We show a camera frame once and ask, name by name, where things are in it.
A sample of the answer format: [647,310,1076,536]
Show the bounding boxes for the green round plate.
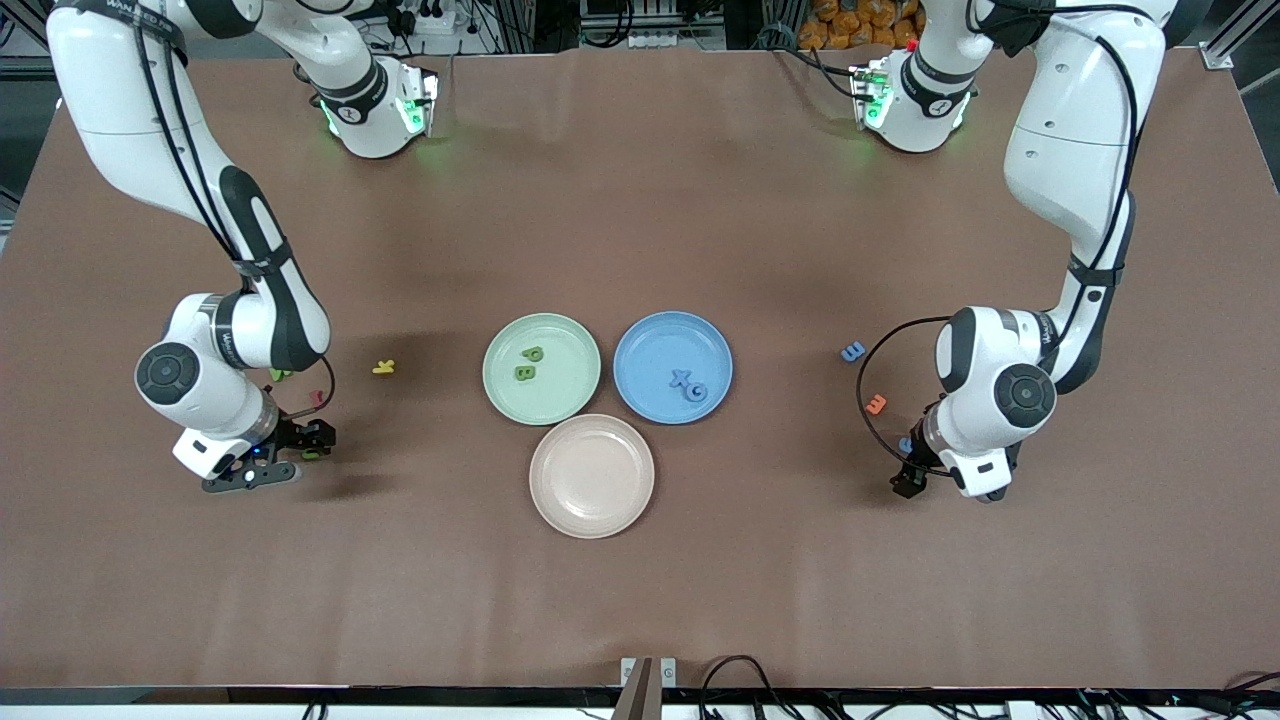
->
[483,313,602,427]

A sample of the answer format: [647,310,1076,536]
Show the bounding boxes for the pile of orange bags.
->
[797,0,926,51]

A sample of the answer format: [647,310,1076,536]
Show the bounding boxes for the aluminium frame post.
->
[1203,0,1280,71]

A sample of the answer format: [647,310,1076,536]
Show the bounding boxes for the blue round plate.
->
[613,311,734,426]

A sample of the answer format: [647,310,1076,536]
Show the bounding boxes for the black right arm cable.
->
[130,0,336,419]

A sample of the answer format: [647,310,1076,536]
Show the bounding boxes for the black table edge rail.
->
[0,686,1280,720]

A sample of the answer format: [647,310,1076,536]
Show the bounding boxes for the long white power strip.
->
[628,30,723,51]

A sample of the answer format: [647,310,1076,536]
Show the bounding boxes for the black looped floor cable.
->
[698,654,831,720]

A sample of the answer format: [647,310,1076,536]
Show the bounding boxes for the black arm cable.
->
[130,0,336,419]
[855,0,1141,476]

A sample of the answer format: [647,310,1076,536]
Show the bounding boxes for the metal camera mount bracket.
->
[612,656,679,720]

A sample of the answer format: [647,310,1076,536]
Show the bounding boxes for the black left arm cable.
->
[855,0,1141,476]

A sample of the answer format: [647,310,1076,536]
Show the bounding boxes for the beige round plate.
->
[529,413,656,540]

